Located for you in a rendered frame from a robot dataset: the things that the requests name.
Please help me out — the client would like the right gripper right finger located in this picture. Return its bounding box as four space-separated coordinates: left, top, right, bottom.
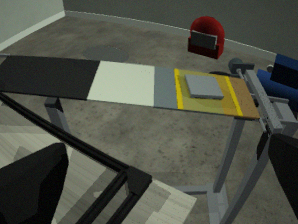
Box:
268 133 298 220

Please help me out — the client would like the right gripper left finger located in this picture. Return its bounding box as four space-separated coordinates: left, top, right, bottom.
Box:
0 143 69 224

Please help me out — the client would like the grey plate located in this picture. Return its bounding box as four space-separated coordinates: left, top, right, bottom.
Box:
185 74 224 100

